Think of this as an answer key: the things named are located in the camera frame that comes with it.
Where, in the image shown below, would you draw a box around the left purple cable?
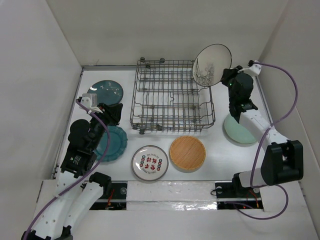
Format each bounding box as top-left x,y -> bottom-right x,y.
23,98 -> 111,240

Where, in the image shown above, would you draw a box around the cream plate tree drawing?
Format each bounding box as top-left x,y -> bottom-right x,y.
192,43 -> 232,87

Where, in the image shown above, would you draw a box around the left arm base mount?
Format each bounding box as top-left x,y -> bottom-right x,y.
90,181 -> 128,211

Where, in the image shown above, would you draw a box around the white plate red characters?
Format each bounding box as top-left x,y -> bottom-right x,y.
131,145 -> 169,182

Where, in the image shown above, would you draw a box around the grey wire dish rack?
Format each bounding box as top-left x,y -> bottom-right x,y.
130,57 -> 216,135

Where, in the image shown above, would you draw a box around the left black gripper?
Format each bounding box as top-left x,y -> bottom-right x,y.
89,102 -> 123,150

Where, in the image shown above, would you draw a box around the dark teal blossom plate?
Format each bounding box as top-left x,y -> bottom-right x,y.
87,80 -> 124,105

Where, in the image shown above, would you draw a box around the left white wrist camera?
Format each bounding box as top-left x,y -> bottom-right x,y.
77,93 -> 100,113

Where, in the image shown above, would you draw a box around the light green flower plate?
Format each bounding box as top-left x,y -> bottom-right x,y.
223,114 -> 257,144

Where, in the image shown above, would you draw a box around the teal scalloped plate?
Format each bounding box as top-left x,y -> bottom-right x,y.
94,126 -> 128,162

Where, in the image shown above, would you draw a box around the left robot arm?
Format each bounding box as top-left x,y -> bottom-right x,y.
21,98 -> 123,240

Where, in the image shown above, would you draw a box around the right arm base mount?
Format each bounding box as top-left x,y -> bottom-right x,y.
210,182 -> 264,210

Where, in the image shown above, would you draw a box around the round woven bamboo tray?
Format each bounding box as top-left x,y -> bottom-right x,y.
169,135 -> 206,172

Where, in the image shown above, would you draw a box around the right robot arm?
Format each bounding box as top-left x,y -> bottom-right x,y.
220,66 -> 304,197

